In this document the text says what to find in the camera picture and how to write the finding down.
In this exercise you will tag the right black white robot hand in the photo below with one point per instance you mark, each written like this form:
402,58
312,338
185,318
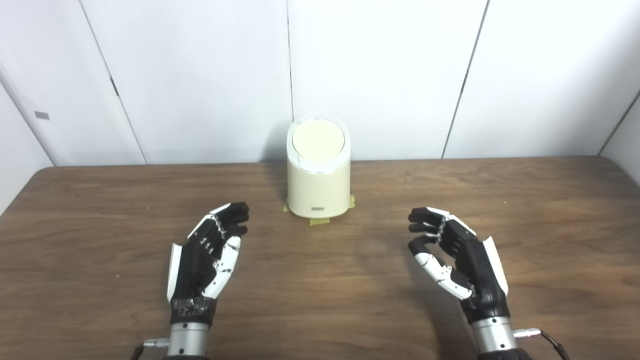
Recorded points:
477,270

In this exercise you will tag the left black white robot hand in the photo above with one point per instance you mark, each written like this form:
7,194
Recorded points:
195,265

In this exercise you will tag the cream-colored bin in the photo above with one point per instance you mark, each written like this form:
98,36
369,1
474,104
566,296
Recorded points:
319,192

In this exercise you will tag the round cream bin lid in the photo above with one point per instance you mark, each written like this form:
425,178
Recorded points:
318,139

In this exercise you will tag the small grey wall label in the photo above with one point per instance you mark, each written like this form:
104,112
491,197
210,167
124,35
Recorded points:
41,115

